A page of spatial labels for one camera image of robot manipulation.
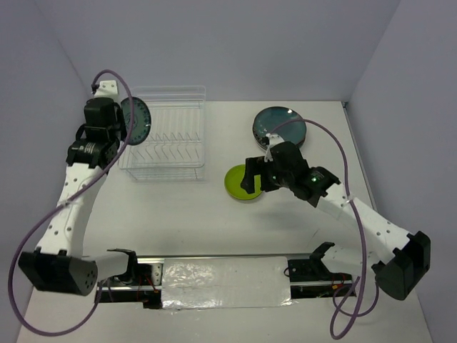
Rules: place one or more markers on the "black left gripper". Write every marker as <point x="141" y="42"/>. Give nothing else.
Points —
<point x="119" y="116"/>

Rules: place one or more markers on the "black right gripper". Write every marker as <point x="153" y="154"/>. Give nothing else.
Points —
<point x="256" y="166"/>

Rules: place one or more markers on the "lime green plate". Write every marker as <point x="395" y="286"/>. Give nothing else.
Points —
<point x="232" y="183"/>

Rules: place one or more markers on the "blue white floral plate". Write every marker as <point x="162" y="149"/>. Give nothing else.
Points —
<point x="262" y="141"/>

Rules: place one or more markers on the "dark green plate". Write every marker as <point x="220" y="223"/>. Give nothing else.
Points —
<point x="142" y="120"/>
<point x="279" y="120"/>

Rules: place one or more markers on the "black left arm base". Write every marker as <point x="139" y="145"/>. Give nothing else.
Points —
<point x="142" y="286"/>

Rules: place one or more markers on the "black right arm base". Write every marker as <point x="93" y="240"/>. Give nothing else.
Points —
<point x="310" y="279"/>

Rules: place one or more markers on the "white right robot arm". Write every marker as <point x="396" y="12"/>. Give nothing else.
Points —
<point x="402" y="259"/>

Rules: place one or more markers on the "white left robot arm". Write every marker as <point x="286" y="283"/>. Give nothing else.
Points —
<point x="58" y="264"/>

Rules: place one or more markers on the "silver foil sheet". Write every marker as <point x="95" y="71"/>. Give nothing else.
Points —
<point x="222" y="283"/>

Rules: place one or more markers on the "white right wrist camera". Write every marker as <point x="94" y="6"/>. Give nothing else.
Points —
<point x="272" y="139"/>

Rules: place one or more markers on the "clear wire dish rack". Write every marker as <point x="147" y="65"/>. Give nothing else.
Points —
<point x="175" y="147"/>

